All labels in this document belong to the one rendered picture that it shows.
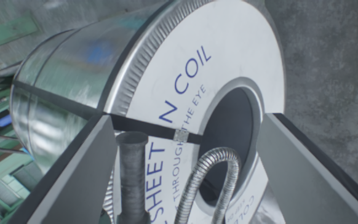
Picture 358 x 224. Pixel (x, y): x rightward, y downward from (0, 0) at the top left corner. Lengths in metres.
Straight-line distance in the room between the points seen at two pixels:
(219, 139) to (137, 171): 0.97
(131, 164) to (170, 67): 0.32
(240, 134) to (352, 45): 0.72
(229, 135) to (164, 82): 0.74
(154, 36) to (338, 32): 1.06
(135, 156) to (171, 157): 0.33
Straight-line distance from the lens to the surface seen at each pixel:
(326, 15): 1.36
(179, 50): 0.56
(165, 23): 0.53
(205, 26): 0.64
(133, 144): 0.26
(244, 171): 1.12
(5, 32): 5.05
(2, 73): 1.80
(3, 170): 5.40
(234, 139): 1.18
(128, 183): 0.29
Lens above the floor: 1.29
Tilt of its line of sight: 32 degrees down
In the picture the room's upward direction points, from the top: 131 degrees counter-clockwise
